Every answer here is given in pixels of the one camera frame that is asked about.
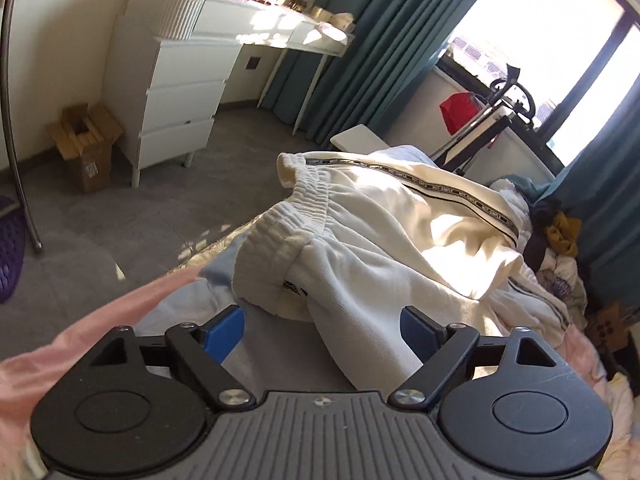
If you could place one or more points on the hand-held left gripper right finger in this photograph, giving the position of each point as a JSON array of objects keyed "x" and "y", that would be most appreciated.
[{"x": 419, "y": 332}]

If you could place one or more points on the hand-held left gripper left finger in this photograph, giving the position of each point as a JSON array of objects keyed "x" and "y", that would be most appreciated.
[{"x": 226, "y": 331}]

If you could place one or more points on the white sweatpants with striped trim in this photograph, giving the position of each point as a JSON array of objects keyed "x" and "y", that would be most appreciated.
[{"x": 380, "y": 230}]

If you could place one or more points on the pile of clothes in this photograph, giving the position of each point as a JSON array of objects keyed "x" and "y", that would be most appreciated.
[{"x": 555, "y": 240}]

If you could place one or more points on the pink blanket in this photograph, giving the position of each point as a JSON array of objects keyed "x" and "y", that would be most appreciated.
[{"x": 55, "y": 355}]

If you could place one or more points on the patterned cardboard box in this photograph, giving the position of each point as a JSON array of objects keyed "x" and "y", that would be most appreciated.
[{"x": 607, "y": 330}]

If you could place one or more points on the white stool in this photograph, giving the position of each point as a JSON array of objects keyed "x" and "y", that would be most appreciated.
[{"x": 357, "y": 141}]

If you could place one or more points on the black exercise machine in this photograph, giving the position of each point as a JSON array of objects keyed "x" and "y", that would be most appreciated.
[{"x": 487, "y": 125}]

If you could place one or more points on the teal curtain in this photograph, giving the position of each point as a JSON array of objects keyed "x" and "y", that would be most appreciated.
[
  {"x": 370, "y": 45},
  {"x": 600, "y": 210}
]

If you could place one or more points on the red bag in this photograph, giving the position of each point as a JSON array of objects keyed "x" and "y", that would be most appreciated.
[{"x": 457, "y": 110}]

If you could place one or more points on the purple mat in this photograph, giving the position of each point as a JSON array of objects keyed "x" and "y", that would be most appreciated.
[{"x": 10, "y": 250}]

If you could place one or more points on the white chest of drawers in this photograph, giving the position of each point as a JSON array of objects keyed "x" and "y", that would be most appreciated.
[{"x": 172, "y": 82}]

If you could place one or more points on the chrome metal pole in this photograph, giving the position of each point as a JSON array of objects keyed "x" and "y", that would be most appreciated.
[{"x": 17, "y": 120}]

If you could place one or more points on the white dressing table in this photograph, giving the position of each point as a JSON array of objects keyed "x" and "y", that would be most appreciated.
[{"x": 295, "y": 35}]

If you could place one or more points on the cosmetics on dressing table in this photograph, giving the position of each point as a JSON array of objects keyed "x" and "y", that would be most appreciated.
[{"x": 295, "y": 2}]

